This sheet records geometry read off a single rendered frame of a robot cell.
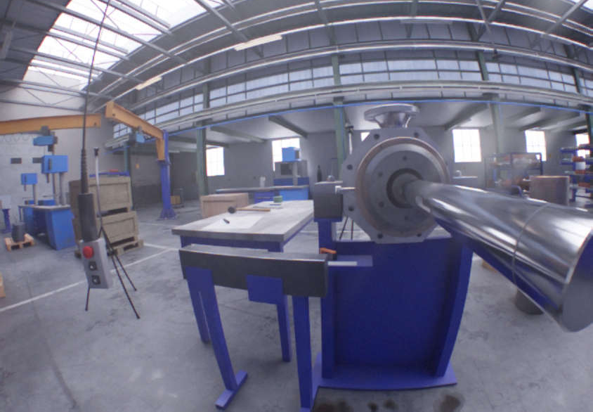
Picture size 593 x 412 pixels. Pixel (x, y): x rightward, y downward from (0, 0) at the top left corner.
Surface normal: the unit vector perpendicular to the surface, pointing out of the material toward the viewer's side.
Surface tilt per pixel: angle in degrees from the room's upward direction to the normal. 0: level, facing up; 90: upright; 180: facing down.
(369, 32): 90
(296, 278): 90
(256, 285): 90
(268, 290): 90
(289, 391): 0
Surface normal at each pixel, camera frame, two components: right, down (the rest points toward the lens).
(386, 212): -0.27, 0.07
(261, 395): -0.06, -1.00
